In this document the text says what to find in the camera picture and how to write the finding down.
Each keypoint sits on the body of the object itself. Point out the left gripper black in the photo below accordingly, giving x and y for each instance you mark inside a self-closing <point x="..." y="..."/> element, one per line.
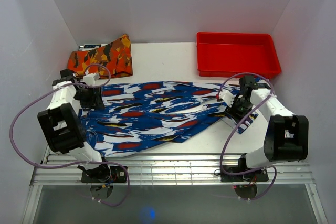
<point x="96" y="102"/>

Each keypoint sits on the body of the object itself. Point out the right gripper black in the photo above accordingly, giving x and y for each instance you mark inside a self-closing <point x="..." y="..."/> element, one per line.
<point x="232" y="113"/>

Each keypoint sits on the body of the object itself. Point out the blue white red patterned trousers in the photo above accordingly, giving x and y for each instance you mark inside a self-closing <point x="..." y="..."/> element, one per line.
<point x="140" y="116"/>

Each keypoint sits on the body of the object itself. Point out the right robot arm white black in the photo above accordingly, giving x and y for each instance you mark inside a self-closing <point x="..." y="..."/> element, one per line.
<point x="286" y="138"/>

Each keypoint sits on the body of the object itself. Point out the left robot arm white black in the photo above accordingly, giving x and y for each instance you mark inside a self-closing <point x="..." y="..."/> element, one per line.
<point x="62" y="127"/>

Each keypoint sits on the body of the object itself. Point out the orange camouflage folded trousers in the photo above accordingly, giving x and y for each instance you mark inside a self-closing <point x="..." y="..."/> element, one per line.
<point x="112" y="60"/>

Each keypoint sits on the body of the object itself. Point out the small blue white label card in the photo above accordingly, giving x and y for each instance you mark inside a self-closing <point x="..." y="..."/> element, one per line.
<point x="86" y="47"/>

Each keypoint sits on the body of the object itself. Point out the red plastic tray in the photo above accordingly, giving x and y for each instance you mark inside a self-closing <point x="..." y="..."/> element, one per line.
<point x="227" y="54"/>

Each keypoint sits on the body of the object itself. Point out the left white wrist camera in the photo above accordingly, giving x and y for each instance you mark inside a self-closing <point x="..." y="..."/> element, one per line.
<point x="91" y="79"/>

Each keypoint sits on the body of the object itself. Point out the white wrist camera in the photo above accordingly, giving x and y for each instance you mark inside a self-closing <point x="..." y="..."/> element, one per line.
<point x="226" y="96"/>
<point x="91" y="79"/>

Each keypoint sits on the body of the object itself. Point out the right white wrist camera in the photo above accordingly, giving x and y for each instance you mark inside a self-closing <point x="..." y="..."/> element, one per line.
<point x="226" y="96"/>

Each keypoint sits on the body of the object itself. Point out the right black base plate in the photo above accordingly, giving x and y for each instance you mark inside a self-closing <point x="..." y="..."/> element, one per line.
<point x="258" y="176"/>

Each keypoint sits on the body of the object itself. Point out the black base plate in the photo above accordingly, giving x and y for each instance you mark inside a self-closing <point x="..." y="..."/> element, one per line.
<point x="258" y="176"/>
<point x="103" y="174"/>

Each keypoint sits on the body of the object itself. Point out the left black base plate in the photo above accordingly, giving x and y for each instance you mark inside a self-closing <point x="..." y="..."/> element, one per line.
<point x="103" y="174"/>

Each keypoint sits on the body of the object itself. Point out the aluminium rail frame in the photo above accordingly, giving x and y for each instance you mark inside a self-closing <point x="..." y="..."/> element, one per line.
<point x="190" y="163"/>

